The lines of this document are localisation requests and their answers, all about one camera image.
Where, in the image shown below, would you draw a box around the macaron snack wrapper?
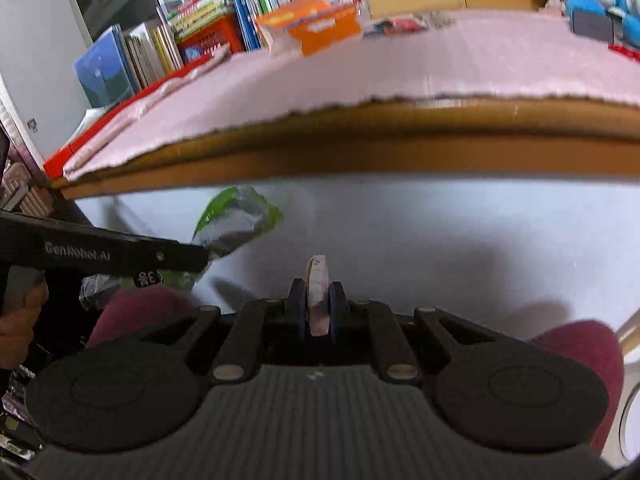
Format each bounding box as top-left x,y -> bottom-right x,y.
307,255 -> 330,337

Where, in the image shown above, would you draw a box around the green and grey snack bag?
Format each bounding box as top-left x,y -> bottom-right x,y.
79,185 -> 283,309

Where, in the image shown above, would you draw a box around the white blue paper bag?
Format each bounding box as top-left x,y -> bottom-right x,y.
362,15 -> 430,38

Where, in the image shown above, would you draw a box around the orange cardboard box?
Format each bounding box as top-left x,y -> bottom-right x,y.
256,0 -> 361,56

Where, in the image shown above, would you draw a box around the patterned small wrapper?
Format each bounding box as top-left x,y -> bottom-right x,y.
421,11 -> 456,29

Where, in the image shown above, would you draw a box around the leaning beige books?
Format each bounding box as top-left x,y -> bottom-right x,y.
124,21 -> 183,89

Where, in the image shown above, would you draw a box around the stack of flat books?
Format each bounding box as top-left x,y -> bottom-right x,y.
166,0 -> 232,41

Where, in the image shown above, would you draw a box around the person's left hand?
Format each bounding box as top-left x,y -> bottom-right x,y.
0,282 -> 49,370

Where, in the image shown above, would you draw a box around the red folder with pink cloth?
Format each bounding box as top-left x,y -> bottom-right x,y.
43,44 -> 231,179

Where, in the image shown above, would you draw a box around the large blue book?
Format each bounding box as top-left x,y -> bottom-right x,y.
74,25 -> 140,108

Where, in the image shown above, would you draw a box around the red plastic crate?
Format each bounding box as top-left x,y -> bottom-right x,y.
177,13 -> 245,58

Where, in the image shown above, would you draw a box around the pink striped table cloth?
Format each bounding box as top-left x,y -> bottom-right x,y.
66,11 -> 639,181

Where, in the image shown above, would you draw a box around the red scissors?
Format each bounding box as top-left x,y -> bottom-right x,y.
608,44 -> 640,62

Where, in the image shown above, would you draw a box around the grey power adapter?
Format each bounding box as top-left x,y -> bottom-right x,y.
570,9 -> 614,44

